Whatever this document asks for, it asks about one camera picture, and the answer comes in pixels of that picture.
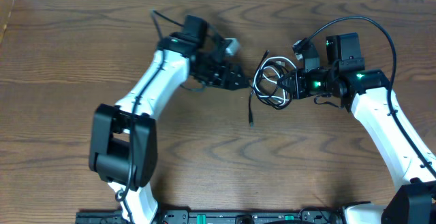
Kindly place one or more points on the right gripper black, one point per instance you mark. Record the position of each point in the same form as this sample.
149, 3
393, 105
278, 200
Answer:
300, 85

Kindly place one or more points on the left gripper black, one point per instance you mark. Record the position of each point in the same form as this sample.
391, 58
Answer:
221, 75

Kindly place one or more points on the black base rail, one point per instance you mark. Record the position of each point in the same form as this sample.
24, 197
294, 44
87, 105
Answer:
306, 215

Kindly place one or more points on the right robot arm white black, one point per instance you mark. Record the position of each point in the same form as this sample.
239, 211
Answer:
364, 93

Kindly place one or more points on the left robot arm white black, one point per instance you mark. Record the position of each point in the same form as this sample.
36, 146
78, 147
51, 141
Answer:
123, 149

